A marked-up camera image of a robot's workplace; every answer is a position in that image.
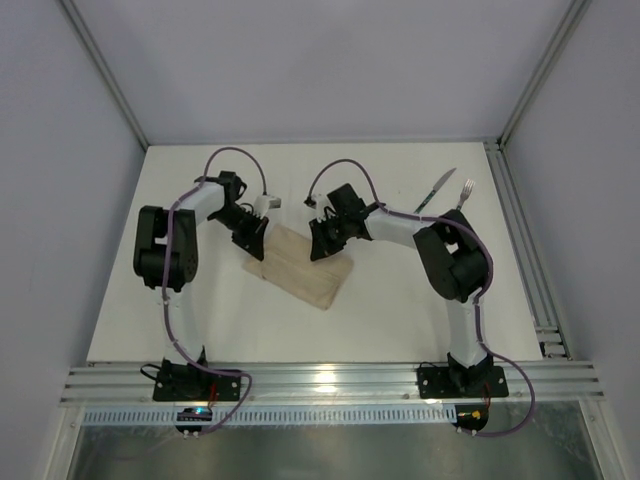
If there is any beige cloth napkin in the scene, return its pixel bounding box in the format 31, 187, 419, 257
243, 224, 354, 311

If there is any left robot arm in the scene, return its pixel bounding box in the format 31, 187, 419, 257
133, 171, 281, 384

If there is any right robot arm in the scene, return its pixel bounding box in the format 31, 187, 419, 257
305, 184, 494, 399

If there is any left controller board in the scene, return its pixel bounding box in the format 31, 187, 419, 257
175, 406, 213, 438

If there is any controller board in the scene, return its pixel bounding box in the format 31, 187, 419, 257
453, 404, 489, 436
175, 406, 213, 438

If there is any right controller board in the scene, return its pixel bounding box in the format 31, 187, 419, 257
453, 404, 489, 436

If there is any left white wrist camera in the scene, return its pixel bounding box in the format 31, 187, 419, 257
253, 194, 282, 218

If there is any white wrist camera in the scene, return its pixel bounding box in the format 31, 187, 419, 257
304, 194, 334, 222
253, 194, 282, 218

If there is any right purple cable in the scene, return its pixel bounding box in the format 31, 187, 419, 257
305, 158, 537, 440

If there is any purple cable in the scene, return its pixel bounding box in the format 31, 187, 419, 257
305, 158, 537, 440
162, 146, 255, 435

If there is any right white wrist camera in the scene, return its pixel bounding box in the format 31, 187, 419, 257
304, 194, 334, 222

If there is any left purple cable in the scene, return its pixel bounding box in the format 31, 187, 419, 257
162, 146, 255, 435

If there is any knife with green handle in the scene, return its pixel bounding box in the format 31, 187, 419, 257
414, 167, 457, 214

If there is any fork with green handle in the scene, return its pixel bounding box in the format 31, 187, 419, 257
456, 179, 476, 211

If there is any front aluminium rail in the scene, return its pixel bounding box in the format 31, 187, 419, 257
61, 360, 604, 405

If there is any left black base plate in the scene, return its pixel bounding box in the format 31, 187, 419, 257
152, 365, 241, 402

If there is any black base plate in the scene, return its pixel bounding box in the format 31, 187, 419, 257
416, 362, 509, 399
152, 365, 241, 402

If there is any slotted cable duct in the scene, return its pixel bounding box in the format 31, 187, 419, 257
82, 404, 455, 427

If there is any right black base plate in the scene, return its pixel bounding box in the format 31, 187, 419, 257
416, 362, 509, 399

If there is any right aluminium side rail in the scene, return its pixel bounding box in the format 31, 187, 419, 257
484, 140, 572, 361

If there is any left aluminium frame post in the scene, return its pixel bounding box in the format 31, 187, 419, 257
57, 0, 150, 151

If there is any aluminium frame post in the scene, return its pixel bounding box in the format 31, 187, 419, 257
497, 0, 592, 150
57, 0, 150, 151

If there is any right aluminium frame post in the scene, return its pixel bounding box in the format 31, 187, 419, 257
497, 0, 592, 150

